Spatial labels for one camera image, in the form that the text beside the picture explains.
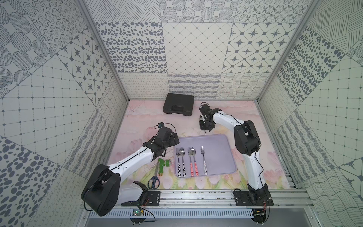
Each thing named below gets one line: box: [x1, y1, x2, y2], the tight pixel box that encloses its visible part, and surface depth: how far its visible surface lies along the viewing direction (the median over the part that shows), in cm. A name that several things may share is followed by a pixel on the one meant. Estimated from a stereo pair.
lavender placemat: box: [173, 134, 237, 178], surface depth 90 cm
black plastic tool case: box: [162, 92, 195, 117], surface depth 117 cm
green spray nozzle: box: [158, 157, 173, 177], surface depth 85 cm
